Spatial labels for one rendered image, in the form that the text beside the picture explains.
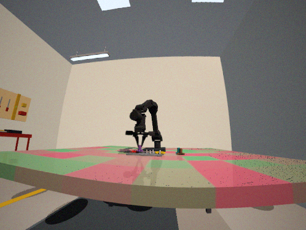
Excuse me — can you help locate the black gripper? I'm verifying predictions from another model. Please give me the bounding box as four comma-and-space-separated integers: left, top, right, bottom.
125, 122, 155, 147

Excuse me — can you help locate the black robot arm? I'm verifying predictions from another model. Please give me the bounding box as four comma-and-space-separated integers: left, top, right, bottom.
130, 100, 163, 148

